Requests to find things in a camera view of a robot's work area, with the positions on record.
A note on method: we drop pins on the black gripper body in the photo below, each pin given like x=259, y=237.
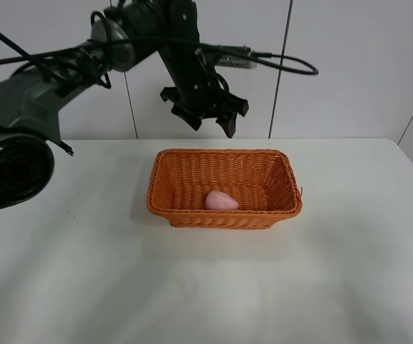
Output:
x=196, y=79

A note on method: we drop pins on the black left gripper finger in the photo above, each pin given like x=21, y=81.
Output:
x=189, y=115

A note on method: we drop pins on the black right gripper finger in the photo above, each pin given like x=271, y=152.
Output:
x=227, y=113

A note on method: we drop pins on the pink peach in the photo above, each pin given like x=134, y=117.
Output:
x=217, y=200

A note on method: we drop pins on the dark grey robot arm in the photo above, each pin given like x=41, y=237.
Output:
x=122, y=36

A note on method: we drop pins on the orange wicker basket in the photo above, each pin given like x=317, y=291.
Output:
x=261, y=181

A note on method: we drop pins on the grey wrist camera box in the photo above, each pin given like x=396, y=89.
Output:
x=227, y=60

